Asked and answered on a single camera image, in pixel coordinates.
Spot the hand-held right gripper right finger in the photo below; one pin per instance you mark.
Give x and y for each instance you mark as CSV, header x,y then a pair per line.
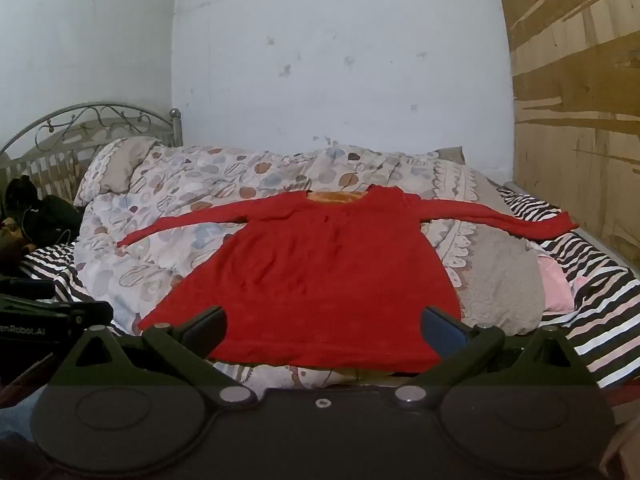
x,y
441,336

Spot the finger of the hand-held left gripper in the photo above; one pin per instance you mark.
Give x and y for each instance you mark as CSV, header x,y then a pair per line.
x,y
85,312

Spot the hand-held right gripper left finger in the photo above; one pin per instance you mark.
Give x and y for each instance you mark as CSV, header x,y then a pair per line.
x,y
206,334

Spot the red long-sleeved shirt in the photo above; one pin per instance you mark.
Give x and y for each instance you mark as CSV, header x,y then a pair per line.
x,y
320,275

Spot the pile of dark clothes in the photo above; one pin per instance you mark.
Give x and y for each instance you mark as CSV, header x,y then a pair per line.
x,y
35,215

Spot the pink cloth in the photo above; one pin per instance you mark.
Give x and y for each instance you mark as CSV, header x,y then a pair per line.
x,y
555,282

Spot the dotted fleece blanket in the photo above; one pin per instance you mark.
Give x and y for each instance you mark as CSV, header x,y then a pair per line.
x,y
165,200

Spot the beige pillow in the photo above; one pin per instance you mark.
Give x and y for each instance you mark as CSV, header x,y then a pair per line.
x,y
117,165

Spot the black and white striped bedsheet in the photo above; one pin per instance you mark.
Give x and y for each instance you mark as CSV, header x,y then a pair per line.
x,y
595,280

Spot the metal scrollwork headboard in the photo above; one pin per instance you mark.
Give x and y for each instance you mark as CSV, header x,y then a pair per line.
x,y
65,135

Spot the plywood wall board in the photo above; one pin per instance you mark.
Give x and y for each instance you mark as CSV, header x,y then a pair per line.
x,y
575,85

